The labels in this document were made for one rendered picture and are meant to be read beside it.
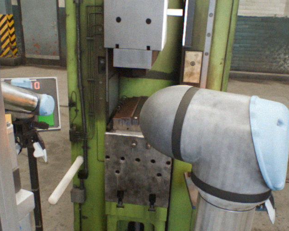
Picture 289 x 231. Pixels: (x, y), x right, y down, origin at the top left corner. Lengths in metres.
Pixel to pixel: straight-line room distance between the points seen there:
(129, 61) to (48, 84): 0.44
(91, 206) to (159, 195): 0.59
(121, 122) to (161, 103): 1.23
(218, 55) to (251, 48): 5.97
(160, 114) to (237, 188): 0.14
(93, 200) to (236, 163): 1.79
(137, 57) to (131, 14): 0.21
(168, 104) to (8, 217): 0.27
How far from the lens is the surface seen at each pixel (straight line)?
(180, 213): 2.09
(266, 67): 7.80
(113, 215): 1.92
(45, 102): 1.05
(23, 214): 0.58
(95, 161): 1.96
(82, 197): 2.07
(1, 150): 0.41
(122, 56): 1.55
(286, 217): 2.81
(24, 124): 1.27
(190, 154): 0.42
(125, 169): 1.70
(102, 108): 1.80
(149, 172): 1.69
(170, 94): 0.43
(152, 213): 1.85
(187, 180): 1.63
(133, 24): 1.52
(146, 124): 0.44
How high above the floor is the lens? 1.57
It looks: 20 degrees down
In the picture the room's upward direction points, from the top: 3 degrees clockwise
